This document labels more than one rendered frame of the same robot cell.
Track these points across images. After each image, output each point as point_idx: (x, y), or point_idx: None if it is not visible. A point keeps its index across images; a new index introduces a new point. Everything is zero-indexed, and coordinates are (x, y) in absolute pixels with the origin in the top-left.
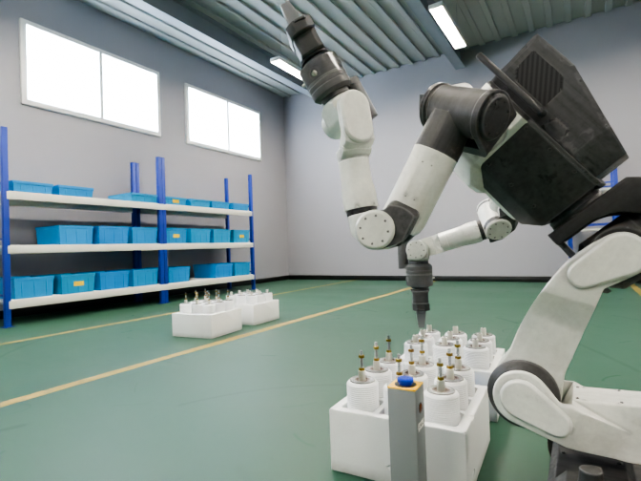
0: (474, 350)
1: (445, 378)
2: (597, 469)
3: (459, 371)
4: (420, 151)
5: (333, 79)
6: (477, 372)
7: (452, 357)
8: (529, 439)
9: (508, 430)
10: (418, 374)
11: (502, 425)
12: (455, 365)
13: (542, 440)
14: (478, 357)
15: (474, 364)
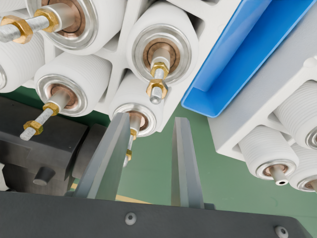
0: (255, 162)
1: (60, 89)
2: None
3: (112, 117)
4: None
5: None
6: (229, 136)
7: (286, 125)
8: (166, 123)
9: (184, 114)
10: (54, 32)
11: (198, 113)
12: (129, 120)
13: (164, 130)
14: (247, 156)
15: (246, 143)
